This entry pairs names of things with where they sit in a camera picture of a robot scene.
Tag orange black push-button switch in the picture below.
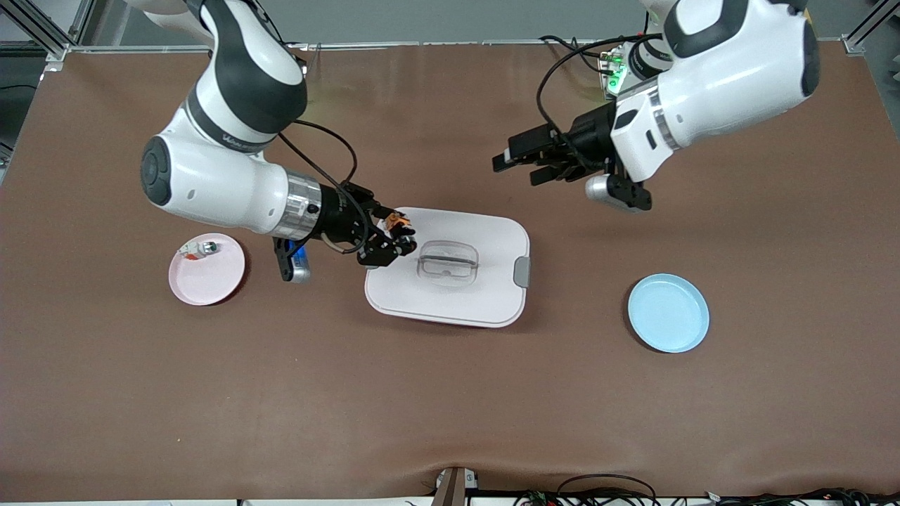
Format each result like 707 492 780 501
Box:
378 213 416 243

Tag white lidded box grey latches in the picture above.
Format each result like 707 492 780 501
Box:
364 207 532 329

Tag pink round plate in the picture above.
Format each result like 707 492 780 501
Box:
168 233 247 306

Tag brown table cover mat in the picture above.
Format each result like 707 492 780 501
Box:
0 41 900 501

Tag light blue round plate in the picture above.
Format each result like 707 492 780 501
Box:
627 273 710 353

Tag black left arm base cable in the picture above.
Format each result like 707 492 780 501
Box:
539 35 619 74

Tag brown camera mount post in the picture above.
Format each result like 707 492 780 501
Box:
432 466 480 506

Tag aluminium frame profile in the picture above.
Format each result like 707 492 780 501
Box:
840 0 900 57
0 0 96 71

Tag black looped cable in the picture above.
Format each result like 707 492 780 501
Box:
555 474 658 506

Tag black cable bundle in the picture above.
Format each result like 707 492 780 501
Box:
703 487 900 506

